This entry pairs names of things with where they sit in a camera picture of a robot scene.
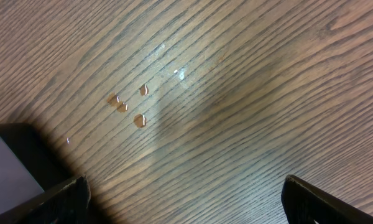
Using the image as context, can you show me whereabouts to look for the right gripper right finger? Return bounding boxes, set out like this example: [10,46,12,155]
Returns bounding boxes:
[281,175,373,224]

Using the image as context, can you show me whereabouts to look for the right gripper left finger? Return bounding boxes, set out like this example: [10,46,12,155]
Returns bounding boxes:
[0,175,91,224]

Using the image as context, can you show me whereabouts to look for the black rectangular tray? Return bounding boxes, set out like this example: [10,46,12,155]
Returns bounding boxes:
[0,123,74,220]

